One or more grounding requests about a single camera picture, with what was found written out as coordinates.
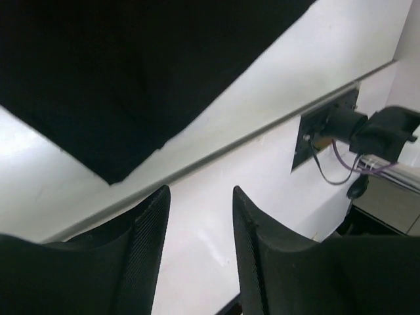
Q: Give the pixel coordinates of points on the black skirt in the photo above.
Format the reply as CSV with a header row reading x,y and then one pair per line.
x,y
110,82

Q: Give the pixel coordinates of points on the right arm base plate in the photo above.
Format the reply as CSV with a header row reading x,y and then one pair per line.
x,y
314,119

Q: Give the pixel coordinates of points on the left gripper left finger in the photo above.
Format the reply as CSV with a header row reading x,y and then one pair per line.
x,y
110,269

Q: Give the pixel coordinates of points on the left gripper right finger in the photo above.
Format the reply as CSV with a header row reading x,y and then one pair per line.
x,y
283,272

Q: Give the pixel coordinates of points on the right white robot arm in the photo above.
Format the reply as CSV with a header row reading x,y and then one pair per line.
x,y
388,134

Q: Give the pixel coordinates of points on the aluminium table edge frame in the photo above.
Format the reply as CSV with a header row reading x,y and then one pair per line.
x,y
82,204

